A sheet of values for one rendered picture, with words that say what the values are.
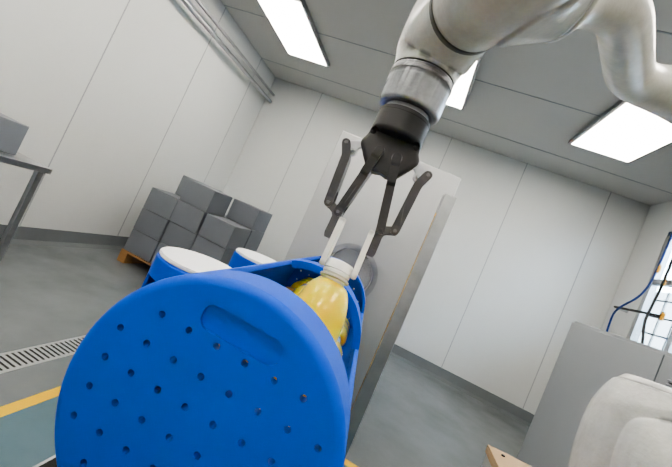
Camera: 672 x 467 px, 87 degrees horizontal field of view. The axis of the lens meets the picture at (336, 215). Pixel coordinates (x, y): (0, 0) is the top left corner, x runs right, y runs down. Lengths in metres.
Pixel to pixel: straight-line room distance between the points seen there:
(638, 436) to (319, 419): 0.56
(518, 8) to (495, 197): 5.39
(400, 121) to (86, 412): 0.46
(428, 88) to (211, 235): 3.72
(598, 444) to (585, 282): 5.23
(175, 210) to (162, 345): 4.01
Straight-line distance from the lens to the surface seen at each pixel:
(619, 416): 0.82
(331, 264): 0.47
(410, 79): 0.49
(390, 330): 1.78
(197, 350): 0.38
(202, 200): 4.20
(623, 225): 6.26
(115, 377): 0.42
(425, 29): 0.50
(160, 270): 1.19
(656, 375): 2.61
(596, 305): 6.08
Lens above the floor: 1.31
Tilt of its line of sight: 3 degrees up
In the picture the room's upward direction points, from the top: 24 degrees clockwise
